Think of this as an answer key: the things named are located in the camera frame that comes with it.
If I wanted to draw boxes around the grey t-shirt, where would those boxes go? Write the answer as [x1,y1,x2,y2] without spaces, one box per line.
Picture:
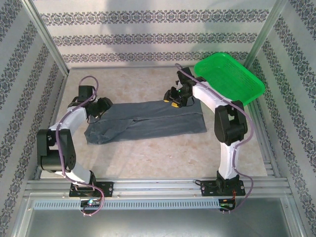
[83,98,207,146]

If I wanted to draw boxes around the green plastic basket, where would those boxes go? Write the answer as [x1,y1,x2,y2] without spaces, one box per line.
[194,51,266,107]

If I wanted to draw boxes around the grey metal sheet panel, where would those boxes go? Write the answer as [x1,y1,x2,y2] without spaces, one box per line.
[24,208,297,237]

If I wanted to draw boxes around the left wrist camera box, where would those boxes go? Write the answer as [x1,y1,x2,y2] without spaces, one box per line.
[78,85,96,99]

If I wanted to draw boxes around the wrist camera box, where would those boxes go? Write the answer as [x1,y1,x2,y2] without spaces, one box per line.
[176,66,195,83]
[78,85,96,99]

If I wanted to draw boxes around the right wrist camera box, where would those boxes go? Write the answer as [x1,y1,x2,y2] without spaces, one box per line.
[176,66,195,83]

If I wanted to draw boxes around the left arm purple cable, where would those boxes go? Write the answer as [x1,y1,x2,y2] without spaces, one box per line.
[56,76,106,217]

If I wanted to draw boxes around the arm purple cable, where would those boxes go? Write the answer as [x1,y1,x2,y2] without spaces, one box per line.
[56,76,106,217]
[174,63,255,214]

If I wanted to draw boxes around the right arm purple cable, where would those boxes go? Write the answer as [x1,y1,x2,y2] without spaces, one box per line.
[174,63,255,214]

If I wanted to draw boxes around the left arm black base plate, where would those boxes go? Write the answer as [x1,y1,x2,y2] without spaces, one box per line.
[68,181,115,198]

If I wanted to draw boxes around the aluminium frame post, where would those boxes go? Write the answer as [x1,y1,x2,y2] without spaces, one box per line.
[24,0,70,78]
[241,0,290,73]

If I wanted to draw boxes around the aluminium mounting rail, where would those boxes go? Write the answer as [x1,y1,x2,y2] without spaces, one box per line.
[24,178,290,198]

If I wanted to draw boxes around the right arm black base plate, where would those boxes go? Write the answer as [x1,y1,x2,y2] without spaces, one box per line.
[199,179,247,198]

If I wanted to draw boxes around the slotted grey cable duct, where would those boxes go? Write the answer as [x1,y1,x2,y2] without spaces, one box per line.
[31,198,221,210]

